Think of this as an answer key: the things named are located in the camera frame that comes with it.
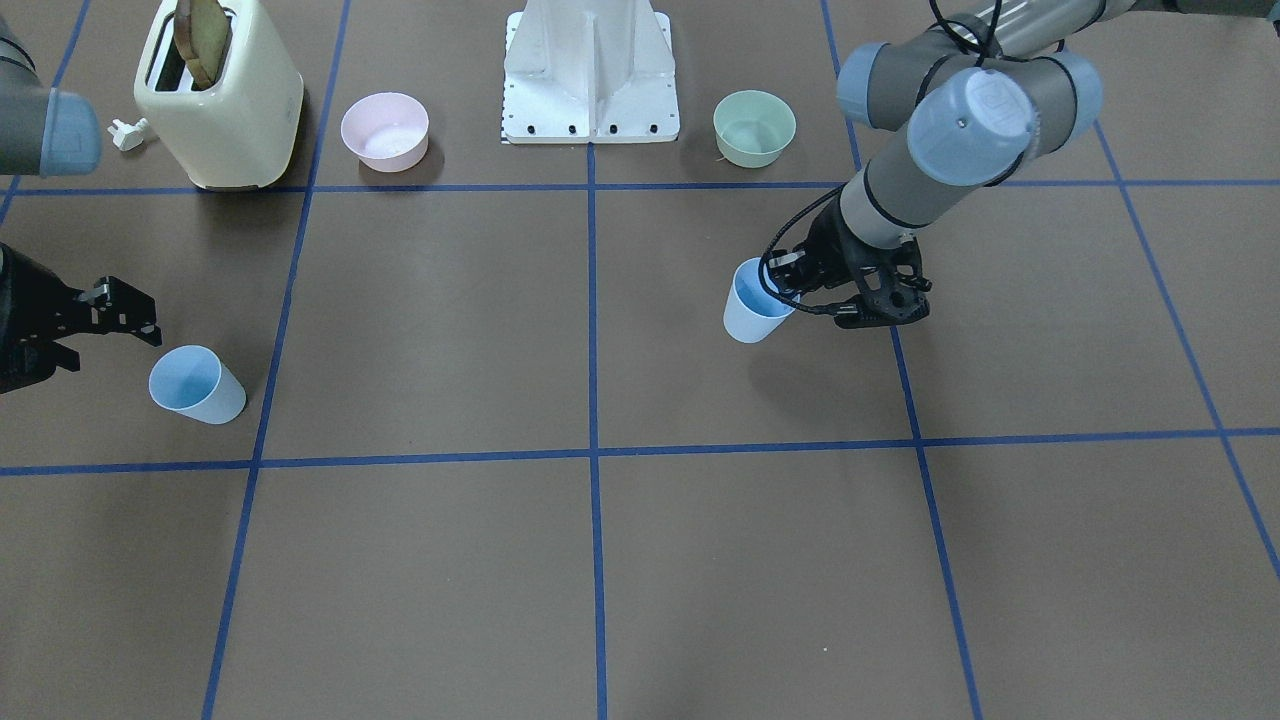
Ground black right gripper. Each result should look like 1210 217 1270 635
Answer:
1 245 163 393

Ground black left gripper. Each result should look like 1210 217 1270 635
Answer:
767 208 933 329

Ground light blue cup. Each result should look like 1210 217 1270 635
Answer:
722 258 795 345
147 345 247 425

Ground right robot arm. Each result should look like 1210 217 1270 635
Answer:
1 20 163 393

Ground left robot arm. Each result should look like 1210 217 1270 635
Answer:
745 1 1277 329

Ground green bowl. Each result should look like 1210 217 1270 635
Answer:
712 90 797 169

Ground white power plug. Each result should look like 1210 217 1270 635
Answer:
108 118 154 152

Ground cream toaster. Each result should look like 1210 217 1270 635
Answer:
133 1 305 190

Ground toast slice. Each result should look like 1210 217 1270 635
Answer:
173 0 230 91

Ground pink bowl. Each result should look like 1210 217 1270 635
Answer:
340 92 430 173

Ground white metal mount base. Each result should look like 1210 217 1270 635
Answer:
500 1 681 145

